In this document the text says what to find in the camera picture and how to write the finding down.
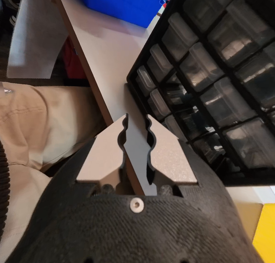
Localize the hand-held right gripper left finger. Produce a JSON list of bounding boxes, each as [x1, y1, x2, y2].
[[76, 113, 129, 187]]

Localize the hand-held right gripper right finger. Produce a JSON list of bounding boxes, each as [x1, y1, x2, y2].
[[146, 114, 198, 185]]

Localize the black drawer cabinet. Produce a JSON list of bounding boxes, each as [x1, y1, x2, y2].
[[126, 0, 275, 186]]

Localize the yellow bin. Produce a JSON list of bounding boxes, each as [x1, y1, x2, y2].
[[252, 203, 275, 263]]

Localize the large blue bin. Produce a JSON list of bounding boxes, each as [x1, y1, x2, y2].
[[70, 0, 171, 29]]

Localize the grey desk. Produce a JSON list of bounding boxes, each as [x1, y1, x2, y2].
[[49, 0, 275, 243]]

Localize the set of clear cabinet drawers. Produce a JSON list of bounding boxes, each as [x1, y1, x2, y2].
[[135, 0, 275, 169]]

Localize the person's khaki trousers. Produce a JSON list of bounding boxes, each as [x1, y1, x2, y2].
[[0, 81, 108, 263]]

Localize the red crate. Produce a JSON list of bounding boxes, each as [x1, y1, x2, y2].
[[62, 37, 87, 79]]

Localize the person's dark knit sweater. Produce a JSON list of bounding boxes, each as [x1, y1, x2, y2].
[[0, 138, 11, 242]]

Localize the grey curved panel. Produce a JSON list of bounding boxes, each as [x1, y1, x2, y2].
[[6, 0, 69, 79]]

